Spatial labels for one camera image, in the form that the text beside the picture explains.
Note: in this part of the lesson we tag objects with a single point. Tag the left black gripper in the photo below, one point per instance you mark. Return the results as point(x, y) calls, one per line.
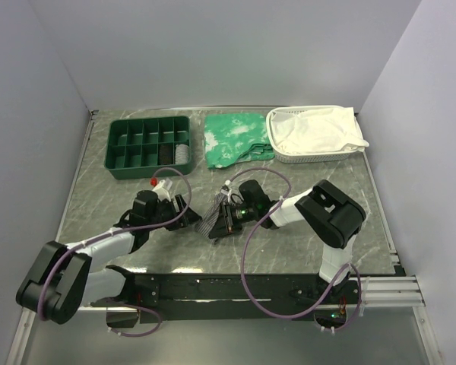
point(188, 217)

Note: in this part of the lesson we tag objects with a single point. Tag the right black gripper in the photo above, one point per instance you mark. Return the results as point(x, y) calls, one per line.
point(226, 223)

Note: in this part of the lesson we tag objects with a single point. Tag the green compartment organizer tray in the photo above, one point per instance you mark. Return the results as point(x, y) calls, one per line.
point(132, 146)

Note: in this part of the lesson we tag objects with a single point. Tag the green white patterned underwear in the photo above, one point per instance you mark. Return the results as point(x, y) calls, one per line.
point(235, 138)

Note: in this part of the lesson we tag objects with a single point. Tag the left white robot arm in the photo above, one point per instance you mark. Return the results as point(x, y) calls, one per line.
point(64, 277)

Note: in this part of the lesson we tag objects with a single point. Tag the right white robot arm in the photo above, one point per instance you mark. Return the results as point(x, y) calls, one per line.
point(334, 217)

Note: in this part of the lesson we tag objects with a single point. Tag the rolled black underwear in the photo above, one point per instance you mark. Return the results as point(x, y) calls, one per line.
point(166, 154)

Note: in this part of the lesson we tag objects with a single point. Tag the rolled grey striped underwear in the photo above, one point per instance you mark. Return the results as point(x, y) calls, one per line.
point(181, 154)

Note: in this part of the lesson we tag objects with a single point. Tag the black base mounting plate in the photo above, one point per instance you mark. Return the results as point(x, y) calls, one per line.
point(174, 297)

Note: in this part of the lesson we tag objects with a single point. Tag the white cloth in basket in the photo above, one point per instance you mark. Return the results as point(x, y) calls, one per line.
point(319, 129)

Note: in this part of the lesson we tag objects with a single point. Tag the white plastic basket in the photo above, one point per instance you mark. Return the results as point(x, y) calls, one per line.
point(311, 154)

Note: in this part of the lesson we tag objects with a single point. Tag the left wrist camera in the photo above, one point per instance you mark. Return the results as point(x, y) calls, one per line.
point(162, 189)

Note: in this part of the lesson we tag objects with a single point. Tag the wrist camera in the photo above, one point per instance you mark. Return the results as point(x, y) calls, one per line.
point(231, 197)
point(162, 189)

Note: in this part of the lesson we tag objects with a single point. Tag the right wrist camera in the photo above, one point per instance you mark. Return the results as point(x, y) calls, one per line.
point(231, 197)

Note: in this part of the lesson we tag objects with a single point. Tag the aluminium frame rail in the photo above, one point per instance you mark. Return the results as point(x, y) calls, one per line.
point(391, 292)

